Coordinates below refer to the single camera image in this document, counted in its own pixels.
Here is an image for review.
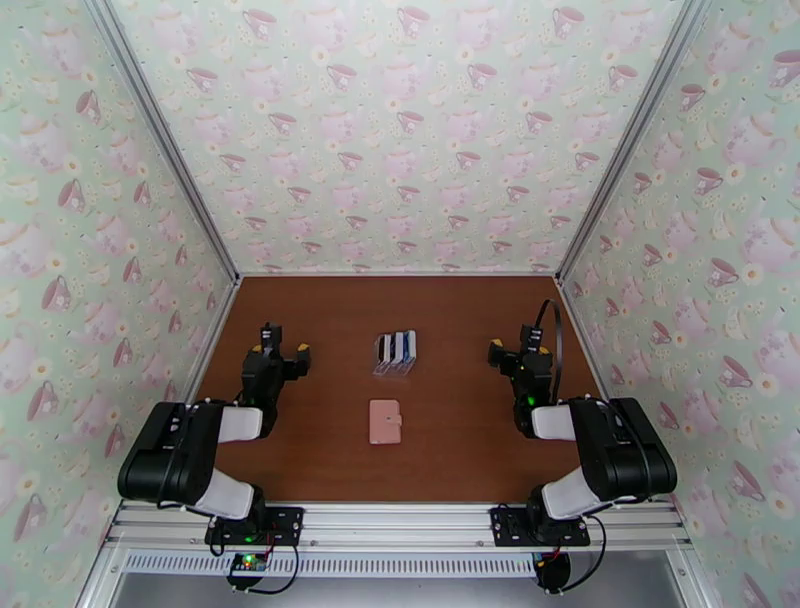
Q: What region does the clear acrylic card stand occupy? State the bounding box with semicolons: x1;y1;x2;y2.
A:
372;329;419;378

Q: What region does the pink card holder wallet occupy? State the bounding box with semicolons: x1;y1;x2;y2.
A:
368;399;403;446

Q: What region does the controller board with green light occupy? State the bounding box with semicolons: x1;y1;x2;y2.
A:
227;552;271;578

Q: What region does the black controller module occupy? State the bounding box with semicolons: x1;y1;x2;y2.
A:
531;551;573;594

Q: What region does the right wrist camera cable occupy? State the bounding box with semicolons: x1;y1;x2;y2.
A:
538;299;564;404

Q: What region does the aluminium side rail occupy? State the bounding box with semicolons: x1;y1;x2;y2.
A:
557;277;617;401
181;277;242;404

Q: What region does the aluminium back rail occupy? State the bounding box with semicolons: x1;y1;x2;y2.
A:
240;271;559;279

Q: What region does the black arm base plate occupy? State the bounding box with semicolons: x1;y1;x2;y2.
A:
489;506;592;548
204;506;306;546

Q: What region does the black base cable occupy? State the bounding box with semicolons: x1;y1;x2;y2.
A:
209;542;298;595
565;512;609;592

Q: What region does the aluminium front rail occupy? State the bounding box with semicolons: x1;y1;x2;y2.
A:
102;499;695;551

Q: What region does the perforated cable tray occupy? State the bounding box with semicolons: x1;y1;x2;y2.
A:
121;549;540;579

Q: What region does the aluminium frame post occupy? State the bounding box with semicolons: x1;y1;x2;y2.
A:
84;0;242;283
556;0;714;283

